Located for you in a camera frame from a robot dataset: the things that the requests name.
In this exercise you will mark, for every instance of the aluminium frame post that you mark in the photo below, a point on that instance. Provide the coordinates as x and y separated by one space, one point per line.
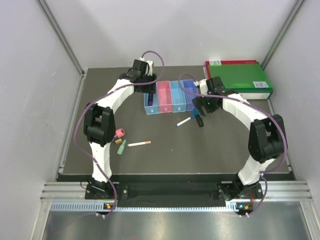
298 5
60 35

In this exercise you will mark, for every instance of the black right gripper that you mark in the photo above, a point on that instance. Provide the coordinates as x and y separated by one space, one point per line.
200 101

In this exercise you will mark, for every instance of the green ring binder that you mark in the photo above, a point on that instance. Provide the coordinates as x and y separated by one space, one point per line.
257 93

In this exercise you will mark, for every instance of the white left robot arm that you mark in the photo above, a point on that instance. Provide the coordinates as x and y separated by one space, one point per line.
99 120

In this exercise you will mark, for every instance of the purple drawer box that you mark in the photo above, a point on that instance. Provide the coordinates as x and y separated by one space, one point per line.
189 85

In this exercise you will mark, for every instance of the pink drawer box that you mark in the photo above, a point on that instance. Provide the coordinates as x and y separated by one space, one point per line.
164 96

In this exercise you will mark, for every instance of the left aluminium rail bar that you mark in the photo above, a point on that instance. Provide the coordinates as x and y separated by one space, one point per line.
63 191

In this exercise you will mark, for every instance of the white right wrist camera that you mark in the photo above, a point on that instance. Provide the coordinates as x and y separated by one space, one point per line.
202 87

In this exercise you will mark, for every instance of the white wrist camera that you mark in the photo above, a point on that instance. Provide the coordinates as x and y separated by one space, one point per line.
150 65
202 87

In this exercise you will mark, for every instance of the purple cap black highlighter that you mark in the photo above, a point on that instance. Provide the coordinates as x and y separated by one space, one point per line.
150 99

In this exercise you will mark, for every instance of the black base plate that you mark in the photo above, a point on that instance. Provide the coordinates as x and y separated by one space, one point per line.
199 190

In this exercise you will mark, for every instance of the left aluminium frame post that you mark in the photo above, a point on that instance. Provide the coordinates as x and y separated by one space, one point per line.
60 35

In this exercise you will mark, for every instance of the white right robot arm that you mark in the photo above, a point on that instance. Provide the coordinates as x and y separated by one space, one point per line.
266 134

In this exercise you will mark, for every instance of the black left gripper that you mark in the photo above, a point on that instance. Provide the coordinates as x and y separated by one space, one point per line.
151 88

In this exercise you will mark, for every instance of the white blue marker pen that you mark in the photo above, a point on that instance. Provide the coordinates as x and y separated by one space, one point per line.
185 120

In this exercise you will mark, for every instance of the light blue drawer box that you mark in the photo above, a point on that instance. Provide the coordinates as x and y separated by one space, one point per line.
154 109

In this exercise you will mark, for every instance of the sky blue drawer box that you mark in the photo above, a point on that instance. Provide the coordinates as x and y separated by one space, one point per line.
179 102

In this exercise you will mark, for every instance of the white orange pen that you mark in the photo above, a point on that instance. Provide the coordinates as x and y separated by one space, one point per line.
139 143

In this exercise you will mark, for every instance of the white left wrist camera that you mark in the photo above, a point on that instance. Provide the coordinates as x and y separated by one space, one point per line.
150 65

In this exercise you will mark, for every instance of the pink cap pen tube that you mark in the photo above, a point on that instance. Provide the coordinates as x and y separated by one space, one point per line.
119 133

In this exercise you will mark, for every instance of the small yellow block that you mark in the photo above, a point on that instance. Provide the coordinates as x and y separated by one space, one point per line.
118 141

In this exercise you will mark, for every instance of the blue cap black highlighter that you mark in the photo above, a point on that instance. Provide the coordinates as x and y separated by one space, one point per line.
199 120

